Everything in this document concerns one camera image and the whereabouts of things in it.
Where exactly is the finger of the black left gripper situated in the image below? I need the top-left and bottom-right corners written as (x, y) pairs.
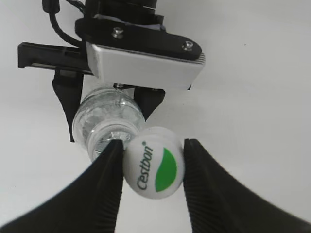
top-left (134, 87), bottom-right (166, 121)

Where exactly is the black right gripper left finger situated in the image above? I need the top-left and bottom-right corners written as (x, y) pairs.
top-left (0, 140), bottom-right (123, 233)

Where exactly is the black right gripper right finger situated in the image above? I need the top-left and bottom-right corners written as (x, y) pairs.
top-left (183, 139), bottom-right (311, 233)

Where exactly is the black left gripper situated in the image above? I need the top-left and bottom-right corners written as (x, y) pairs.
top-left (17, 42), bottom-right (93, 143)

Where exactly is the clear plastic water bottle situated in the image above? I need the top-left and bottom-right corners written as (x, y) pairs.
top-left (72, 87), bottom-right (145, 162)

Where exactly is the white green bottle cap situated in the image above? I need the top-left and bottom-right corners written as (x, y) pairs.
top-left (123, 127), bottom-right (185, 200)

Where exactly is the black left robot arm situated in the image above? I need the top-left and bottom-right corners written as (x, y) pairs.
top-left (17, 0), bottom-right (164, 142)

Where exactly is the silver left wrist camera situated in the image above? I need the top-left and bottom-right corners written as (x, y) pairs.
top-left (75, 18), bottom-right (206, 90)

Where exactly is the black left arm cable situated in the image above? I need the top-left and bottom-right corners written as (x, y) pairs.
top-left (41, 0), bottom-right (86, 48)

